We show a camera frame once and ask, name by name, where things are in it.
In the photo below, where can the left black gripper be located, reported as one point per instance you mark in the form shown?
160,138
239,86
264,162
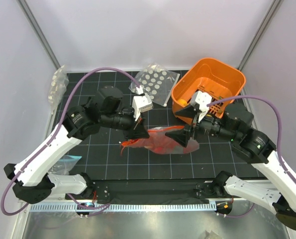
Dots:
137,129

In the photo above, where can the white dotted zip bag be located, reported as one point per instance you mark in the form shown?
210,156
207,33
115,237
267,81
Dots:
157,82

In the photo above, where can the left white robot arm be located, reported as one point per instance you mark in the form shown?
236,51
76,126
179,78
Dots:
32,181

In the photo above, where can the red toy lobster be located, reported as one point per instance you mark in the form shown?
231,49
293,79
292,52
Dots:
162,144

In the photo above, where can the orange zip top bag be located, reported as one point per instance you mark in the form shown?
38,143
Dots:
162,142

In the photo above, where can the blue zip clear bag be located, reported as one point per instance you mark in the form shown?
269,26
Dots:
64,165

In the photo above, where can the orange plastic basket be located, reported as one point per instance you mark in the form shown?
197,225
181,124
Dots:
208,75

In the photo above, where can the slotted cable duct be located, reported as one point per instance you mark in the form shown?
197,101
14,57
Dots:
73,207

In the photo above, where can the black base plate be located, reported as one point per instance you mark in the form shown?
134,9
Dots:
157,191

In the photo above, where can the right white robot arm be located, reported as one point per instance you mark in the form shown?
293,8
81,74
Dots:
256,149

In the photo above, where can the yellow toy fruit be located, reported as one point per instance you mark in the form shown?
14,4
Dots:
182,102

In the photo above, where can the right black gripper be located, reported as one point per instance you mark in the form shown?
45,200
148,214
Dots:
181,135

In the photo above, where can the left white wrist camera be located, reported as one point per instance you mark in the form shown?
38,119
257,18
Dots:
141,104

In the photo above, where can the clear bag at wall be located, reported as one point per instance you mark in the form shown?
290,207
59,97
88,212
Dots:
58,87

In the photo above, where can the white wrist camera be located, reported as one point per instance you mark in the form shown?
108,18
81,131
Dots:
141,104
199,103

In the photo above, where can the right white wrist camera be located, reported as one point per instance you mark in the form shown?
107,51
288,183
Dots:
199,103

